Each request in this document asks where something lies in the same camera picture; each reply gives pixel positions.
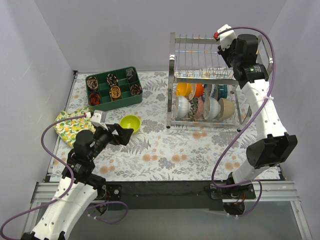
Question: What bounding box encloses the light blue white bowl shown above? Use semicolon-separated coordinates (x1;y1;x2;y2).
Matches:
203;96;221;120

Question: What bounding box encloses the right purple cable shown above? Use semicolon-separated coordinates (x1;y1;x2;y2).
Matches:
211;26;277;217

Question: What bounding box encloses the green compartment tray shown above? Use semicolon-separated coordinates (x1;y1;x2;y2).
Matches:
85;66;143;111

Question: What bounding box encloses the lemon print cloth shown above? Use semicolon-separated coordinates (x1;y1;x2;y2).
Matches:
53;106;96;147

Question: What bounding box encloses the yellow black rolled tie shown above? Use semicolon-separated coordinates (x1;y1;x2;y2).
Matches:
109;85;122;101

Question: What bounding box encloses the dark floral pink bowl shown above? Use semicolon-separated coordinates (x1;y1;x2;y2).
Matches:
189;97;204;120

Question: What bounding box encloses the beige bowl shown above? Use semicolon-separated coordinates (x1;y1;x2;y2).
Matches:
218;98;236;121

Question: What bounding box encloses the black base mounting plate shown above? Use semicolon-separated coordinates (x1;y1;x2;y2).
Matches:
96;180;256;211

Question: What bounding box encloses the dark grey rolled tie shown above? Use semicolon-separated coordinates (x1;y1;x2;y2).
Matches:
125;67;137;83

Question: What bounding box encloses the dark floral rolled tie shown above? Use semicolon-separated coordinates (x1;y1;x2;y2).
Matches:
106;73;119;87

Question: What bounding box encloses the yellow orange bowl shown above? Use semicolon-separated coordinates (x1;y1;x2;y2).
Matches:
176;82;192;97

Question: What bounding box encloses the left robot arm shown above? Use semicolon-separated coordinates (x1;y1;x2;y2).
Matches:
21;123;134;240

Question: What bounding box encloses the red black rolled tie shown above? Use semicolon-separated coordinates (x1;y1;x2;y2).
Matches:
89;93;101;106

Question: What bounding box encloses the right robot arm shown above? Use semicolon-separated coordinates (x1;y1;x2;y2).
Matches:
211;30;298;199

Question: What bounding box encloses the blue floral white bowl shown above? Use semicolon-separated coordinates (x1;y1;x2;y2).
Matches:
203;84;219;100

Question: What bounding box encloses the pink brown rolled tie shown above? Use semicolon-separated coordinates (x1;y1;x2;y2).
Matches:
86;76;99;92

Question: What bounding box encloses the white ribbed bowl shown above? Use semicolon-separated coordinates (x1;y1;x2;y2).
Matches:
175;95;191;119

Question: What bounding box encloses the steel two-tier dish rack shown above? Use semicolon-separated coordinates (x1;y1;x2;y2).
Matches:
166;31;275;133

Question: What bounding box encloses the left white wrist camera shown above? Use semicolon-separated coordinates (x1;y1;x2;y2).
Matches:
84;110;107;130

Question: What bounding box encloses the teal bowl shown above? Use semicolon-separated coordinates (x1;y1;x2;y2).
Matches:
217;85;228;100

